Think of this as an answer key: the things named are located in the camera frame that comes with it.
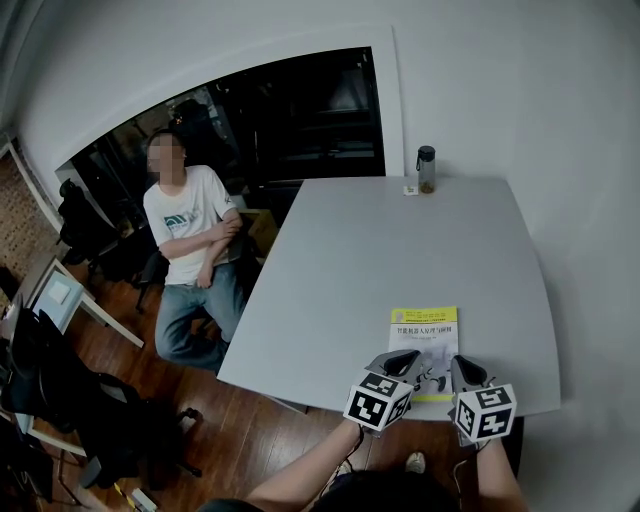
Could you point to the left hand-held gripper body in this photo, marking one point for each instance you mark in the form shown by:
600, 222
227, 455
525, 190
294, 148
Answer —
376, 404

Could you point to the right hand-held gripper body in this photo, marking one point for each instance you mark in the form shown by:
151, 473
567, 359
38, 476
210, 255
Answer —
487, 412

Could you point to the yellow and white book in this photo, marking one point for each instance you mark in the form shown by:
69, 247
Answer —
424, 330

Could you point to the person's left forearm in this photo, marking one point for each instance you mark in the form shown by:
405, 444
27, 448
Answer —
305, 467

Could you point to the person's right forearm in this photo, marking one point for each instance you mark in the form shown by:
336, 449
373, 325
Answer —
497, 475

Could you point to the person's white shoe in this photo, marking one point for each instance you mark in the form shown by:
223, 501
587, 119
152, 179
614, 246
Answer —
415, 462

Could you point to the cardboard box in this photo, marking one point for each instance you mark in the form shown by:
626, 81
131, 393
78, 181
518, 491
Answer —
260, 227

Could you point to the small white and yellow card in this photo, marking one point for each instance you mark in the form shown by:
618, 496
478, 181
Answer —
411, 190

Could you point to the clear bottle with black lid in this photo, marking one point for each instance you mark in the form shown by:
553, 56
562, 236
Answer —
426, 170

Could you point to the dark glass window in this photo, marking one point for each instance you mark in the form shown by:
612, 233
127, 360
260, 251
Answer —
300, 125

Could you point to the black office chair with wheels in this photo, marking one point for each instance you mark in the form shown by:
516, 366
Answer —
75, 395

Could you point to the white side desk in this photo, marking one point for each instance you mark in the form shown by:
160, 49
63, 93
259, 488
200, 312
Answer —
87, 300

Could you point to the white paper sheet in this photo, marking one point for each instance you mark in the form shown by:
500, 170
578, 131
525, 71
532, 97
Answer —
58, 291

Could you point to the black mesh office chair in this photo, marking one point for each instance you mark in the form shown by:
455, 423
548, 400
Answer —
82, 220

